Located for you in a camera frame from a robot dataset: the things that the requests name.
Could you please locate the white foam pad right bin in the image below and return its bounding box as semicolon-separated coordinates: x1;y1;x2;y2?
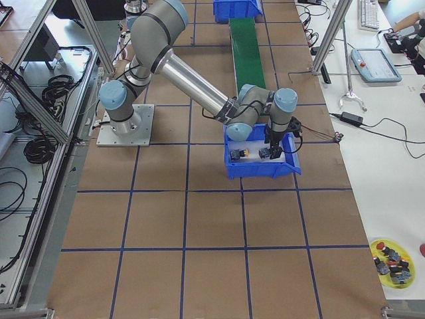
226;140;286;163

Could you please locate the black handle bar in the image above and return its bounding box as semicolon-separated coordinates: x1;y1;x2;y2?
320;63;331;84

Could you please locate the blue plastic bin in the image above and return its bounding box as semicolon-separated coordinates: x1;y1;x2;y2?
213;0;263;23
224;124;301;179

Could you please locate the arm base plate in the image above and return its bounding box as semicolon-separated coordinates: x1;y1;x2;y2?
97;104;155;147

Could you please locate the yellow plate of buttons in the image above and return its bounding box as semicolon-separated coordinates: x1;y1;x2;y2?
369;239;416;289

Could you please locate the aluminium frame post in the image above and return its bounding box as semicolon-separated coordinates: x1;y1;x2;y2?
311;0;352;75

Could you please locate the left blue plastic bin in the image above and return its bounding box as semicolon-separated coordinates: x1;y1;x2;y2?
213;0;263;23

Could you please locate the yellow push button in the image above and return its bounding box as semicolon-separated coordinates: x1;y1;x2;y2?
229;149;249;161

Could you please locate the white keyboard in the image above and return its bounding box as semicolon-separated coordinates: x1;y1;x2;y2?
357;0;380;31

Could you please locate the green conveyor belt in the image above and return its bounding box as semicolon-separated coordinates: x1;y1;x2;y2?
229;18;266;92

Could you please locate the red black wire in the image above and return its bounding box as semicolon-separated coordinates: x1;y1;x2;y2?
298;124;343;144

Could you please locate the right blue plastic bin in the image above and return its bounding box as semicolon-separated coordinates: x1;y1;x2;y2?
224;124;301;179

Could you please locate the red push button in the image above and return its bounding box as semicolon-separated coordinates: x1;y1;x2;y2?
258;148;270;160

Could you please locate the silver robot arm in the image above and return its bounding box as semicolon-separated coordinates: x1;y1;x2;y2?
99;1;302;160

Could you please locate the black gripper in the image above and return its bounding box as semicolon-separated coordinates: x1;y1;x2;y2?
264;116;303;160

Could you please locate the teach pendant tablet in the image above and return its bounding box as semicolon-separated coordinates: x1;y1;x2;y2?
350;49;402;83

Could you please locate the black power adapter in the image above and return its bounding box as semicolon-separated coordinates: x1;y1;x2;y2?
340;112;363;127

